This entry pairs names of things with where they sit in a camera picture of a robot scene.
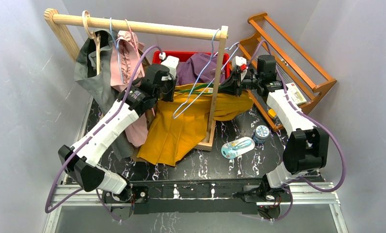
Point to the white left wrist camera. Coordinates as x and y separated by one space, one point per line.
171 62

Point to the yellow pleated skirt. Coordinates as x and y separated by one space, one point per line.
177 127

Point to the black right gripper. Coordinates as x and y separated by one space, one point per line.
233 86

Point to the wooden clothes hanger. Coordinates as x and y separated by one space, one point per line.
93 36

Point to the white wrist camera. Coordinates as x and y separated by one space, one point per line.
239 67
171 62

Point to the green plastic hanger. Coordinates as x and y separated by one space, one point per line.
204 88

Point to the pink wire hanger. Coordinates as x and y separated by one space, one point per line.
135 46

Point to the red plastic bin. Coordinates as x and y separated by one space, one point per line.
183 56

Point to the yellow object on rack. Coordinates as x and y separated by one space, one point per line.
272 114

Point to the blue wire hanger left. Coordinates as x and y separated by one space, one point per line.
117 77

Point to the white blister pack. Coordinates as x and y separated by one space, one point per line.
238 147

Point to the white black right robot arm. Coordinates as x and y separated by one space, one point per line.
306 148

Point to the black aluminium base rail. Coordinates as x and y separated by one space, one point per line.
201 196

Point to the orange wooden shoe rack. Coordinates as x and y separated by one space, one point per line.
296 65

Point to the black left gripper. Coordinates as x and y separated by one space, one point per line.
167 89

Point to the grey garment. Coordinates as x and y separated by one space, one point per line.
85 74

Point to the pink garment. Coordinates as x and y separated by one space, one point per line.
137 132

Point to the small white box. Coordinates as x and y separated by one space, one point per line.
295 94

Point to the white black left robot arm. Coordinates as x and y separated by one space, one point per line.
82 158

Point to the wooden clothes rack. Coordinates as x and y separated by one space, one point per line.
59 22

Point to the blue patterned round tin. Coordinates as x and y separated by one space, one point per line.
261 133

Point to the purple skirt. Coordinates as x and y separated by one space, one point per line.
194 68

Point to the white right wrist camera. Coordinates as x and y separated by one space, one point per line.
239 67

